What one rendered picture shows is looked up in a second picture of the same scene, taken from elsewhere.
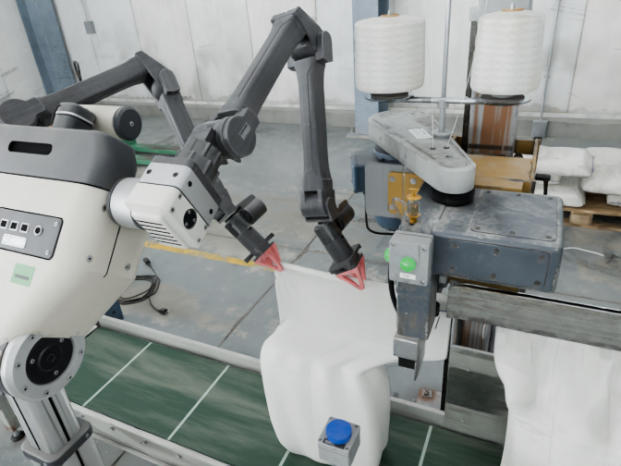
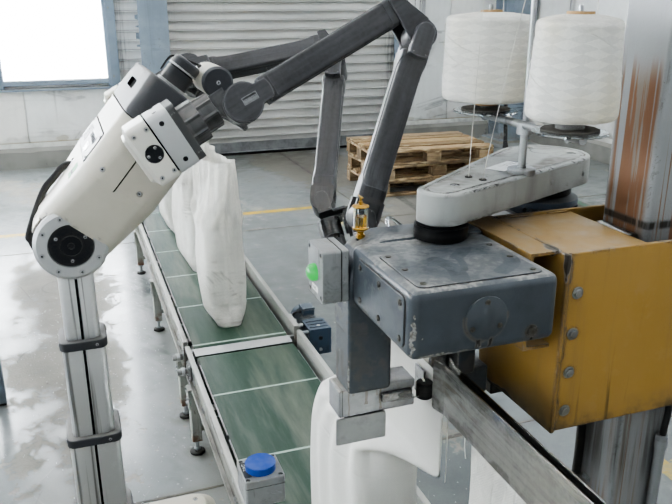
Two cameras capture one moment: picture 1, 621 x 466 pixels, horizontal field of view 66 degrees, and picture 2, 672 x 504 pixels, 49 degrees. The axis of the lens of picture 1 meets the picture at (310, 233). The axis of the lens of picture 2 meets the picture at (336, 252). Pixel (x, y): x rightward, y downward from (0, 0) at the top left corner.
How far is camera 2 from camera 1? 1.00 m
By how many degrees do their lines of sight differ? 41
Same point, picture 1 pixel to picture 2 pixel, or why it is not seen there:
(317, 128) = (383, 129)
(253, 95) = (288, 70)
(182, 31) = not seen: outside the picture
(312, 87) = (394, 82)
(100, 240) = (116, 159)
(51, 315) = (73, 207)
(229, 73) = not seen: outside the picture
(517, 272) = (389, 318)
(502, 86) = (533, 108)
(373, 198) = not seen: hidden behind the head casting
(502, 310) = (471, 416)
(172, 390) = (286, 426)
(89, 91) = (257, 59)
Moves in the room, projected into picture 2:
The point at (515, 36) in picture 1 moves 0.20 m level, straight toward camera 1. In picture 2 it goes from (547, 44) to (429, 47)
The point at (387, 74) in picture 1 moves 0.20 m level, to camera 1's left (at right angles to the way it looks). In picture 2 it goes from (453, 77) to (370, 71)
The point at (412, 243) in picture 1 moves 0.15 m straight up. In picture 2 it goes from (316, 247) to (315, 155)
